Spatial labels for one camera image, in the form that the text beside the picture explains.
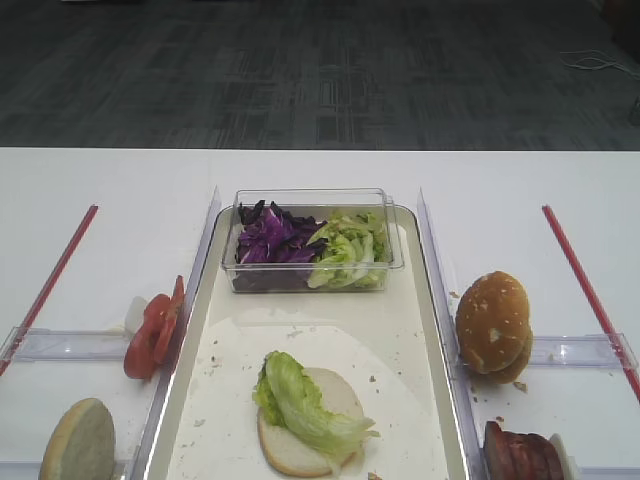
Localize green lettuce pile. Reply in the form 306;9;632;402
307;211;390;290

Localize sesame bun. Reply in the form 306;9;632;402
487;330;533;384
455;271;530;374

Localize sesame bun behind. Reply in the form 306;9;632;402
487;330;533;384

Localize white cable on floor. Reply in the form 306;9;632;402
559;48;640;79

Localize right clear acrylic divider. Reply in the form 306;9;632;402
417;189;488;479

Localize front tomato slice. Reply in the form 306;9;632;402
124;294;170;380

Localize left clear acrylic divider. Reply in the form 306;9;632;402
121;186;221;480

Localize brown meat patties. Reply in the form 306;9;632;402
483;421;565;480

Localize cross acrylic divider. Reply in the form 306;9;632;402
1;327;129;363
529;333;639;371

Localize purple cabbage leaves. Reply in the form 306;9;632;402
233;200;328;293

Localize clear plastic salad container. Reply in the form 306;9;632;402
221;188;404;293

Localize left red tape strip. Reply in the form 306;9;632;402
1;204;99;374

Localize right red tape strip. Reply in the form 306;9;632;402
541;205;639;399

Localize green lettuce leaf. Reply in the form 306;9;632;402
252;351;380;475

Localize sesame bun top front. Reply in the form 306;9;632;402
455;271;530;374

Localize tomato slice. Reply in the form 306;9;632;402
153;275;185;365
124;294;170;380

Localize red tape strip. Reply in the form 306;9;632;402
541;205;639;399
1;204;99;374

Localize white serving tray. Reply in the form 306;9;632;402
146;207;468;479

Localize right cross acrylic divider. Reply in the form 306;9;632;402
529;333;639;371

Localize rear tomato slice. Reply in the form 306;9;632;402
153;275;185;365

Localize clear acrylic divider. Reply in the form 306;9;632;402
417;189;488;479
121;186;221;480

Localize upright bun slice left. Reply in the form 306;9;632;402
38;398;116;480

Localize left cross acrylic divider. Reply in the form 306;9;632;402
1;327;129;363

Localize white onion piece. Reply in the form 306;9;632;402
124;296;148;336

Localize white slice beside meat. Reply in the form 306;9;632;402
549;433;574;480

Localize bottom bun slice on tray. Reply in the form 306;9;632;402
257;368;364;478

